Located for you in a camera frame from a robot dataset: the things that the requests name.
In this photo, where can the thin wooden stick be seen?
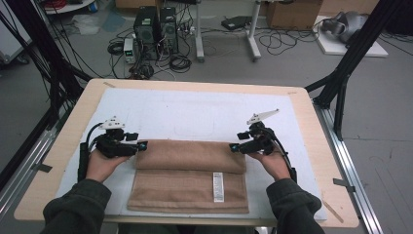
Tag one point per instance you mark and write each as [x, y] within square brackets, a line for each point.
[332, 211]

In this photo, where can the white power supply unit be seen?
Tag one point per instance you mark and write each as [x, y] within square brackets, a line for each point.
[130, 50]

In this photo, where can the white floor board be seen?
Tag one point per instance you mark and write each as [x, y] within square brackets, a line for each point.
[373, 50]

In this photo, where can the white desk frame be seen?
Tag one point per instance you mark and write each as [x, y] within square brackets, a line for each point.
[199, 32]

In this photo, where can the black flat device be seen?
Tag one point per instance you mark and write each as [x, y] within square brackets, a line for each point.
[235, 22]

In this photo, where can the person's right hand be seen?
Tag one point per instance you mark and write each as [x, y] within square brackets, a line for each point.
[276, 165]

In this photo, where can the black metal frame post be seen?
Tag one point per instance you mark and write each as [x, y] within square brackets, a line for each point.
[42, 45]
[354, 55]

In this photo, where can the grey tape strip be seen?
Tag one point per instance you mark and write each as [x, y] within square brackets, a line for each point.
[42, 167]
[344, 184]

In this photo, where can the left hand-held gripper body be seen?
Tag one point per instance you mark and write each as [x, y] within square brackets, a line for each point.
[113, 148]

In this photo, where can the round white table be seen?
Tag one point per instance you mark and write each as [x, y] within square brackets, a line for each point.
[71, 7]

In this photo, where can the clear plastic sheet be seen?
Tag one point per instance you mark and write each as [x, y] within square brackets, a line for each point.
[86, 25]

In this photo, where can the white grid mat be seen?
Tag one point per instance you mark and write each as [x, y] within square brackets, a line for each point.
[195, 110]

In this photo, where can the slim black computer tower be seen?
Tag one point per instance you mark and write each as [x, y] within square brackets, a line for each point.
[168, 29]

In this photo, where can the aluminium rail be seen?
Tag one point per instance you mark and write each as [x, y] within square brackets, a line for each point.
[29, 162]
[350, 169]

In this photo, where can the large cardboard box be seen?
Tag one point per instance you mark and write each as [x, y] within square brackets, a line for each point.
[293, 14]

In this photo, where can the brown towel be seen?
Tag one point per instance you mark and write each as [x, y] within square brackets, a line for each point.
[181, 188]

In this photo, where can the large black computer tower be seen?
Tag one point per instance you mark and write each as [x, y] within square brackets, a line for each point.
[146, 29]

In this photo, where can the grey bag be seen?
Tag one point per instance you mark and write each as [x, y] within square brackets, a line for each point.
[349, 22]

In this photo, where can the person's left hand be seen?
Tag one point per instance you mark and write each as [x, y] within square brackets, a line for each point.
[99, 167]

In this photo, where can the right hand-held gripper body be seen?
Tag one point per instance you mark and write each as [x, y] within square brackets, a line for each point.
[259, 144]

